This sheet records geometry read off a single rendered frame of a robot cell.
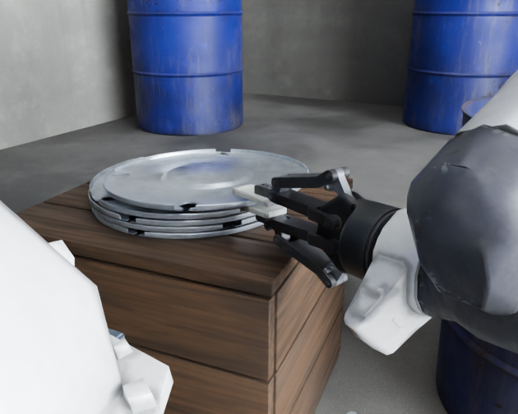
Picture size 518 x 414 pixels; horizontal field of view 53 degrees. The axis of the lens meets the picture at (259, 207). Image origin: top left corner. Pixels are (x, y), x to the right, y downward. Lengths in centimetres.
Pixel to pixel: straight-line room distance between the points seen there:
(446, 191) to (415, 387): 69
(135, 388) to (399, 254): 26
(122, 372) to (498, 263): 22
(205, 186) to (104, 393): 48
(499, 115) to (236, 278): 31
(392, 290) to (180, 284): 26
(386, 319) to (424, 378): 57
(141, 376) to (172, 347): 40
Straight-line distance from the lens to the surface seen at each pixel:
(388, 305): 44
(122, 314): 67
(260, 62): 391
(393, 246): 44
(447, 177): 33
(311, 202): 55
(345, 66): 364
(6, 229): 23
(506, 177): 33
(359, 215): 48
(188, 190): 68
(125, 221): 69
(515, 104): 38
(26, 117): 273
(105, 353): 24
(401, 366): 103
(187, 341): 64
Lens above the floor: 62
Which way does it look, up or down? 21 degrees down
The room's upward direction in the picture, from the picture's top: straight up
